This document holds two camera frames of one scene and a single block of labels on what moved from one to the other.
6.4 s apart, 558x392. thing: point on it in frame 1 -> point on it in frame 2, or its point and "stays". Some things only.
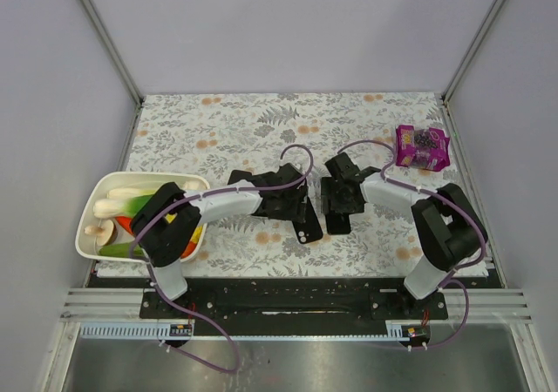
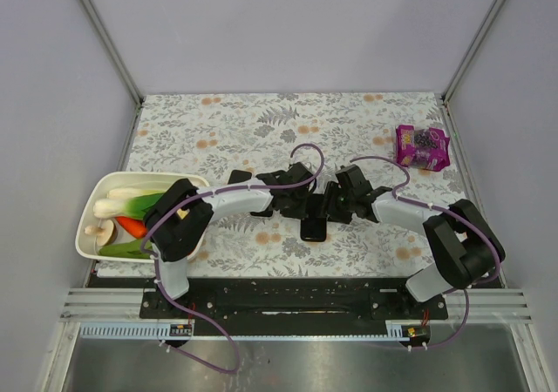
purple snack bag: (426, 148) stays
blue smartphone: (237, 175) stays
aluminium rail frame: (99, 305) stays
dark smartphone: (338, 223) -> (314, 226)
